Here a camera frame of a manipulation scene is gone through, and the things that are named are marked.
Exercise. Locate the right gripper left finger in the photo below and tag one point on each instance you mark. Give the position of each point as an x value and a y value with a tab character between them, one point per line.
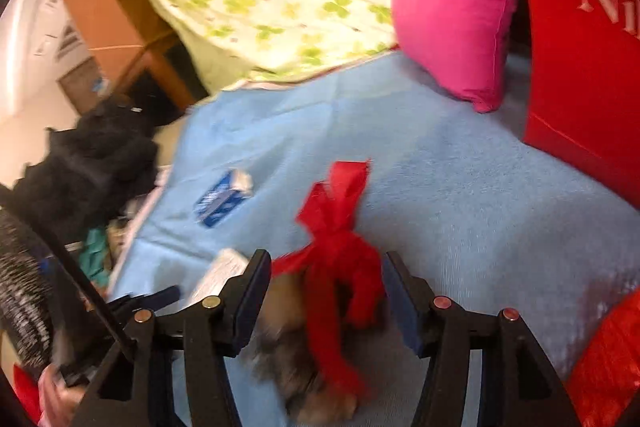
213	332

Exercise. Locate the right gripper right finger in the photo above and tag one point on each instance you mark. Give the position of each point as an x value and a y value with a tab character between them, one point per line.
439	330

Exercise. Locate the blue toothpaste box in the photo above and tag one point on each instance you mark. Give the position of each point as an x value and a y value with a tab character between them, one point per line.
234	187

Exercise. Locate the white small box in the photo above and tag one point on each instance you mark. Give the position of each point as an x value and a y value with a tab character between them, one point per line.
228	263

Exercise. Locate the light blue blanket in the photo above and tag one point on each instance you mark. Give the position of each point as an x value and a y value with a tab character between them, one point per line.
484	218

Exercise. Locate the colourful clothes pile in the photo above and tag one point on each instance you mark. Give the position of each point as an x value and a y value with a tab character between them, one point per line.
101	251

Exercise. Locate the black garment pile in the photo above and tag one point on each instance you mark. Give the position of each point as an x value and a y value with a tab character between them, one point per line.
91	171

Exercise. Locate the red paper shopping bag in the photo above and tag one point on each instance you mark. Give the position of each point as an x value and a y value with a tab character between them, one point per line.
584	100

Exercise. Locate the brown wooden pillar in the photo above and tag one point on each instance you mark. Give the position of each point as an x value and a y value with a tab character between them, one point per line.
128	38

